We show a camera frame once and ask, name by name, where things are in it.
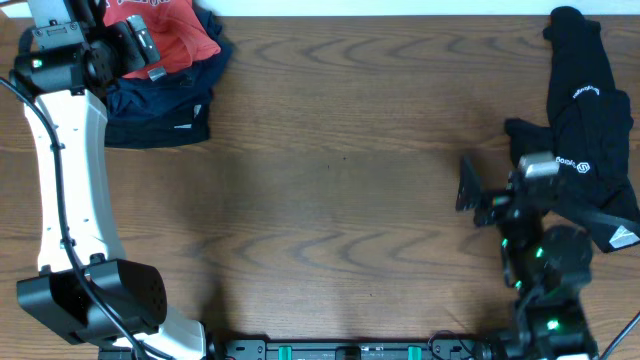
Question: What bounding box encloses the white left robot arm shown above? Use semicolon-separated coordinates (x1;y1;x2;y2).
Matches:
4;8;208;359

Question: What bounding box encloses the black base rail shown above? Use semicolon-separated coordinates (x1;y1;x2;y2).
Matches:
200;331;507;360

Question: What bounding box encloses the navy blue folded shirt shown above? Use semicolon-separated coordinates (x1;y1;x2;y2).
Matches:
107;4;232;119

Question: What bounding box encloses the black logo shirt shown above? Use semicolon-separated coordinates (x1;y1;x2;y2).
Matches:
504;6;639;253

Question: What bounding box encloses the red graphic t-shirt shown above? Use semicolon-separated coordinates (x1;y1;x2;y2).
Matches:
103;0;221;79

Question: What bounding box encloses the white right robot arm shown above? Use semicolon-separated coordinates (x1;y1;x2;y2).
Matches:
455;153;599;359

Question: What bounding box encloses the black folded shirt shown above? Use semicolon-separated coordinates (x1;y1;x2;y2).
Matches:
105;104;210;149

